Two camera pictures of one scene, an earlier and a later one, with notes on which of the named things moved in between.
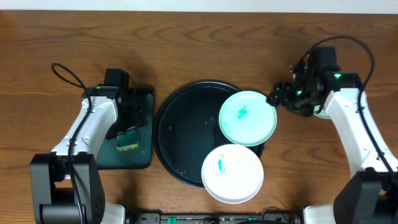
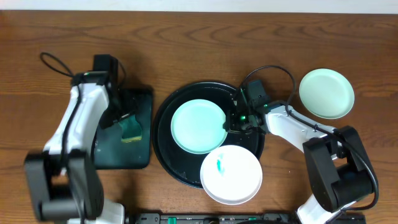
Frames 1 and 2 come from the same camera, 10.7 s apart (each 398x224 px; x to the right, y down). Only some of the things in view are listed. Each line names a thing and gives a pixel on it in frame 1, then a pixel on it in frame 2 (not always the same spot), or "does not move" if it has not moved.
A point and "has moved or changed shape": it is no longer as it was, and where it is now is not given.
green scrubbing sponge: x=128 y=140 has moved or changed shape
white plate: x=232 y=173 does not move
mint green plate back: x=247 y=119 has moved or changed shape
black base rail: x=267 y=218 does not move
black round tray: x=186 y=128 does not move
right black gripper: x=280 y=94 -> x=230 y=123
